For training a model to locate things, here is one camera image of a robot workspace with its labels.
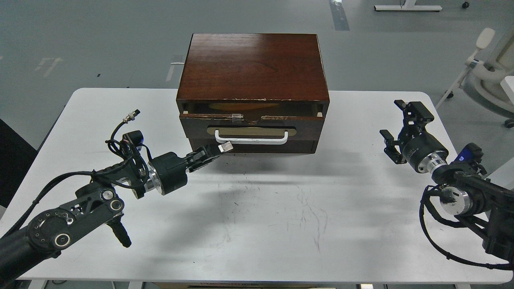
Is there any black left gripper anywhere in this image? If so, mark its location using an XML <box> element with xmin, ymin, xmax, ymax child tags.
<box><xmin>147</xmin><ymin>141</ymin><xmax>233</xmax><ymax>195</ymax></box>

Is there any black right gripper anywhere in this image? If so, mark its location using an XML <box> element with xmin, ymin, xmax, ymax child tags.
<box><xmin>379</xmin><ymin>100</ymin><xmax>449</xmax><ymax>173</ymax></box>

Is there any wooden drawer with white handle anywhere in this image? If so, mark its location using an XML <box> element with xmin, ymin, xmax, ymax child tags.
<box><xmin>179</xmin><ymin>104</ymin><xmax>327</xmax><ymax>147</ymax></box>

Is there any yellow corn cob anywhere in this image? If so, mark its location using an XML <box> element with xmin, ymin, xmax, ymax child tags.
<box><xmin>208</xmin><ymin>103</ymin><xmax>279</xmax><ymax>112</ymax></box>

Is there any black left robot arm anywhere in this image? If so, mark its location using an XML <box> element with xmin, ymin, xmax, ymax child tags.
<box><xmin>0</xmin><ymin>110</ymin><xmax>233</xmax><ymax>287</ymax></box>

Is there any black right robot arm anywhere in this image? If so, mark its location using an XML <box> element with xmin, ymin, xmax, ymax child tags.
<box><xmin>380</xmin><ymin>100</ymin><xmax>514</xmax><ymax>271</ymax></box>

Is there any dark wooden drawer cabinet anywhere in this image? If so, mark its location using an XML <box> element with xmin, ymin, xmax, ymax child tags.
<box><xmin>176</xmin><ymin>33</ymin><xmax>329</xmax><ymax>154</ymax></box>

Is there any white office chair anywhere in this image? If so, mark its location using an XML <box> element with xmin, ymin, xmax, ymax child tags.
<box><xmin>435</xmin><ymin>26</ymin><xmax>514</xmax><ymax>128</ymax></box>

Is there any white table leg base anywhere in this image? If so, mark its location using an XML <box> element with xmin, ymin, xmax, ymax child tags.
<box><xmin>374</xmin><ymin>0</ymin><xmax>443</xmax><ymax>12</ymax></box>

